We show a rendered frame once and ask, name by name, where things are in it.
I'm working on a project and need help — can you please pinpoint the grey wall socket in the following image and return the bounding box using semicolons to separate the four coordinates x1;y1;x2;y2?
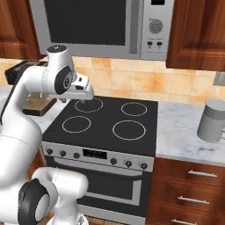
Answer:
212;71;225;87

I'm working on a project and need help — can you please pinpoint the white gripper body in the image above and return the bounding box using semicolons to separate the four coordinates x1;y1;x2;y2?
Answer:
60;84;95;102

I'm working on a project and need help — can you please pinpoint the black glass hob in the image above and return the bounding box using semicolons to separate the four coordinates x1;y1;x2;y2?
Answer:
41;95;159;158

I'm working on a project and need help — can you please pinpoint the grey cylindrical kettle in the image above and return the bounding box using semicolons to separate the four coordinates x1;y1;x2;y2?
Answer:
196;98;225;144

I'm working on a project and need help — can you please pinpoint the silver drawer handle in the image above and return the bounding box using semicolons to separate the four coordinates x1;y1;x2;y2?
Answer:
187;169;219;178
177;195;211;206
171;218;199;225

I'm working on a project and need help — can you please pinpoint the brown wooden base cupboard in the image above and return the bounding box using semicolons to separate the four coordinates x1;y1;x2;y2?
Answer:
27;149;47;180

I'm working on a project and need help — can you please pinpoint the silver oven bottom drawer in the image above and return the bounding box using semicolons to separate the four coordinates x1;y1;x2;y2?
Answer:
76;203;147;225

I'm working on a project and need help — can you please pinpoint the brown wooden drawer front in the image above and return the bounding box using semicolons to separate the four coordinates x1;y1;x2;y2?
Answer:
149;181;225;214
151;156;225;188
145;204;225;225

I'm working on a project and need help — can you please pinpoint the black oven door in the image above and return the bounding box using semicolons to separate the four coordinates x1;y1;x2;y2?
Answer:
44;156;154;218

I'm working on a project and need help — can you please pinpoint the silver oven door handle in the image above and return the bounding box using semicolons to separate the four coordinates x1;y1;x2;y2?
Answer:
53;157;144;178

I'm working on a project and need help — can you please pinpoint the silver microwave oven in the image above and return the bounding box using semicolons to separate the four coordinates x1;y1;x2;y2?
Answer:
28;0;176;62

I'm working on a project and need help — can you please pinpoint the brown wooden cupboard door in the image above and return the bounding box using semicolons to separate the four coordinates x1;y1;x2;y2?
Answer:
0;0;42;61
165;0;225;72

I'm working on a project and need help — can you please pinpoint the silver microwave door handle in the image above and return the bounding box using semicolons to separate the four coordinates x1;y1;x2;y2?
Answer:
129;0;141;54

